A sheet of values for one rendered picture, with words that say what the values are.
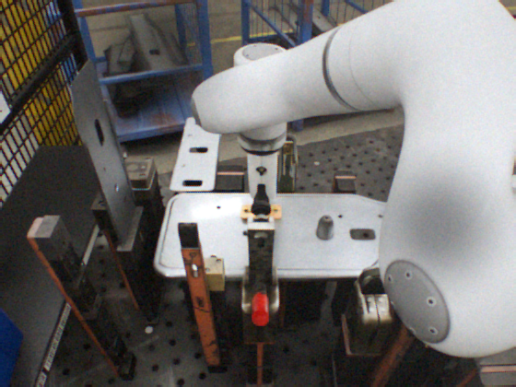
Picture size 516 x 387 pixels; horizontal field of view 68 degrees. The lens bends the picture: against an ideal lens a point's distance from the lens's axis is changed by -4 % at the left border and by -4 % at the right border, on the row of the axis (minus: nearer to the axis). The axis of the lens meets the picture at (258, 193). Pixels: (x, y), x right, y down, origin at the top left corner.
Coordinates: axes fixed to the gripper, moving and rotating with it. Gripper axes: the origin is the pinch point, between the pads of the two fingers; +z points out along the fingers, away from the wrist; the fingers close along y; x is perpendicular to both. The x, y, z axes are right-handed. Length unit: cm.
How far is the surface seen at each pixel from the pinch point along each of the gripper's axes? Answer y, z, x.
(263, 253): -21.4, -11.3, -0.4
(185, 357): -17.6, 33.5, 17.3
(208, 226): -3.3, 3.5, 10.6
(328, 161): 55, 35, -24
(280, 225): -2.9, 3.5, -3.9
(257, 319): -31.5, -11.0, 0.4
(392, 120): 186, 104, -94
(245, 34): 277, 79, 14
